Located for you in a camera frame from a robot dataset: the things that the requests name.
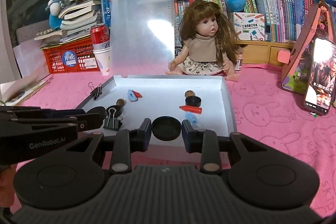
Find large black binder clip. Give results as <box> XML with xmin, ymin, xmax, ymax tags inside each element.
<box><xmin>103</xmin><ymin>107</ymin><xmax>124</xmax><ymax>131</ymax></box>

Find wooden bead string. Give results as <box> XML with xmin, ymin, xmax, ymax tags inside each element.
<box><xmin>34</xmin><ymin>28</ymin><xmax>54</xmax><ymax>41</ymax></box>

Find stack of worn books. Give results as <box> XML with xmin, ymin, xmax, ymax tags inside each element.
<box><xmin>34</xmin><ymin>0</ymin><xmax>111</xmax><ymax>43</ymax></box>

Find red soda can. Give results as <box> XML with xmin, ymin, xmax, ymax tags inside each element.
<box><xmin>90</xmin><ymin>24</ymin><xmax>110</xmax><ymax>45</ymax></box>

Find light blue plastic clip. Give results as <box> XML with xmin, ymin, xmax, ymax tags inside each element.
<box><xmin>127</xmin><ymin>89</ymin><xmax>139</xmax><ymax>102</ymax></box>
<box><xmin>184</xmin><ymin>112</ymin><xmax>200</xmax><ymax>128</ymax></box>

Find open book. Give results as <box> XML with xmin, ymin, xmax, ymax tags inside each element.
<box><xmin>0</xmin><ymin>78</ymin><xmax>50</xmax><ymax>107</ymax></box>

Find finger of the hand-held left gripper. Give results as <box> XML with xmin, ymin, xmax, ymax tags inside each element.
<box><xmin>0</xmin><ymin>113</ymin><xmax>103</xmax><ymax>133</ymax></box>
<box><xmin>0</xmin><ymin>106</ymin><xmax>90</xmax><ymax>119</ymax></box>

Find blue and white plush toy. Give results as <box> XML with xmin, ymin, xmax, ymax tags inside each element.
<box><xmin>48</xmin><ymin>0</ymin><xmax>70</xmax><ymax>30</ymax></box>

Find smartphone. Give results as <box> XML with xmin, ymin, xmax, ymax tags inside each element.
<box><xmin>304</xmin><ymin>37</ymin><xmax>336</xmax><ymax>116</ymax></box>

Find brown haired doll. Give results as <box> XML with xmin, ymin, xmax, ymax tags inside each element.
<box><xmin>165</xmin><ymin>1</ymin><xmax>240</xmax><ymax>82</ymax></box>

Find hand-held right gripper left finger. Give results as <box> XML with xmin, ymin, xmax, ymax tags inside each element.
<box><xmin>60</xmin><ymin>118</ymin><xmax>152</xmax><ymax>174</ymax></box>

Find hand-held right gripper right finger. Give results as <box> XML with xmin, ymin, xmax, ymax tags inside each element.
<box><xmin>182</xmin><ymin>119</ymin><xmax>276</xmax><ymax>174</ymax></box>

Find pink rabbit print cloth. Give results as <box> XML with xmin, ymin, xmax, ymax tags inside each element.
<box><xmin>0</xmin><ymin>64</ymin><xmax>336</xmax><ymax>216</ymax></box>

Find small bottle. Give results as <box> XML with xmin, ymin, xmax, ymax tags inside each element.
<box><xmin>236</xmin><ymin>47</ymin><xmax>244</xmax><ymax>71</ymax></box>

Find orange red plastic tube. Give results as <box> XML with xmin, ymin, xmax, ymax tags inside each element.
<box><xmin>179</xmin><ymin>105</ymin><xmax>203</xmax><ymax>114</ymax></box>

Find white paper sheet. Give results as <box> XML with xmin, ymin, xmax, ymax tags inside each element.
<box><xmin>13</xmin><ymin>39</ymin><xmax>50</xmax><ymax>80</ymax></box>

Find row of upright books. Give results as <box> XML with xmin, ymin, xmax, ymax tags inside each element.
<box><xmin>101</xmin><ymin>0</ymin><xmax>323</xmax><ymax>43</ymax></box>

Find white paper cups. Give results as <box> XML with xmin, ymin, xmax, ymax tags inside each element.
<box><xmin>93</xmin><ymin>42</ymin><xmax>111</xmax><ymax>76</ymax></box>

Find white printed carton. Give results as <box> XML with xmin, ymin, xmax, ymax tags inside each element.
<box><xmin>233</xmin><ymin>12</ymin><xmax>265</xmax><ymax>41</ymax></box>

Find red plastic basket with label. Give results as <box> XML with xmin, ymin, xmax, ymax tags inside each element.
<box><xmin>41</xmin><ymin>38</ymin><xmax>101</xmax><ymax>74</ymax></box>

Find wooden drawer unit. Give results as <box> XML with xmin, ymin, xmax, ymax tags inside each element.
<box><xmin>238</xmin><ymin>40</ymin><xmax>297</xmax><ymax>67</ymax></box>

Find pink folding stand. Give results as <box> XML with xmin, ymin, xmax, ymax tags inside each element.
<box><xmin>278</xmin><ymin>2</ymin><xmax>336</xmax><ymax>94</ymax></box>

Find small black binder clip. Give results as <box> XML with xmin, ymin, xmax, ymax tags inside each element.
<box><xmin>88</xmin><ymin>81</ymin><xmax>103</xmax><ymax>101</ymax></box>

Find black round cup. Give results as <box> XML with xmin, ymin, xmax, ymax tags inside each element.
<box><xmin>106</xmin><ymin>105</ymin><xmax>124</xmax><ymax>117</ymax></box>
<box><xmin>185</xmin><ymin>96</ymin><xmax>202</xmax><ymax>108</ymax></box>

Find white grid board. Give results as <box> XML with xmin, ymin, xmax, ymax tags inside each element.
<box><xmin>16</xmin><ymin>26</ymin><xmax>51</xmax><ymax>43</ymax></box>

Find translucent clipboard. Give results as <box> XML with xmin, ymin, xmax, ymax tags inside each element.
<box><xmin>109</xmin><ymin>0</ymin><xmax>175</xmax><ymax>77</ymax></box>

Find white cardboard box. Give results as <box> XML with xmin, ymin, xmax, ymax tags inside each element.
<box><xmin>75</xmin><ymin>74</ymin><xmax>238</xmax><ymax>147</ymax></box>

